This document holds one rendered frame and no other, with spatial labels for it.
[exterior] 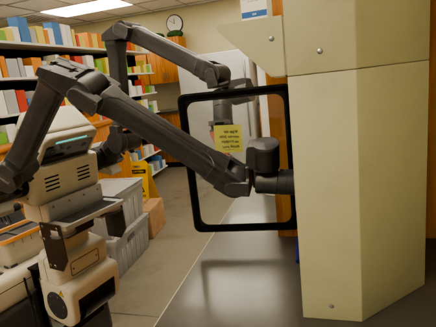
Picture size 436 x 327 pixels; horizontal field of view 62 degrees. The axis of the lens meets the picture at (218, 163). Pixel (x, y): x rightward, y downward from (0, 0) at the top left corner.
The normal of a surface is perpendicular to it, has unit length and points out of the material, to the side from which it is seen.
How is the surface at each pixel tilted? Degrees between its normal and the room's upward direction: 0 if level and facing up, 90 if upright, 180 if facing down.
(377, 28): 90
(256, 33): 90
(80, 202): 90
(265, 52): 90
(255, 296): 0
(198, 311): 0
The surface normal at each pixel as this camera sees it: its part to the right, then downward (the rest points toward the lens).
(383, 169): 0.49, 0.15
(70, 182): 0.87, 0.15
